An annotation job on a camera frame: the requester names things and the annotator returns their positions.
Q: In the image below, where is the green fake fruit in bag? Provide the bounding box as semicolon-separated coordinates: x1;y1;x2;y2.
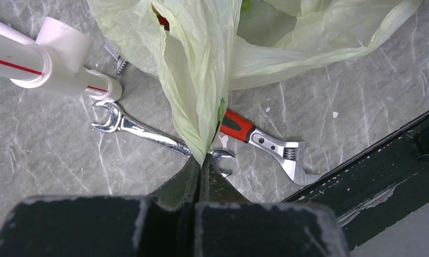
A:
240;0;251;12

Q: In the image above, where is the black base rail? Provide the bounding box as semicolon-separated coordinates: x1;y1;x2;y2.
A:
287;111;429;249

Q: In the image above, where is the silver combination wrench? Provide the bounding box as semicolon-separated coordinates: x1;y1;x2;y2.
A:
91;101;236;177

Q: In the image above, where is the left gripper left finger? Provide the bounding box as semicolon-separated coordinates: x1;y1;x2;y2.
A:
149;156;201;209

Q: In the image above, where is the red grape bunch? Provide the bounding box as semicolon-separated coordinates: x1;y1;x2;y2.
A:
157;15;170;31

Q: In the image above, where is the pale green plastic bag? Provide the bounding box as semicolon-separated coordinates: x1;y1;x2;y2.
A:
88;1;420;163

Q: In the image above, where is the red handled adjustable wrench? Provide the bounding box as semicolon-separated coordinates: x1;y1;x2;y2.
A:
220;109;321;186

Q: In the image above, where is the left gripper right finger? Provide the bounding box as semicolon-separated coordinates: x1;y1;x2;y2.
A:
199;154;250;203

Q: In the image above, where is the white pipe frame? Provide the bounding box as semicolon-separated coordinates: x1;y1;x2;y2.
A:
0;17;123;102

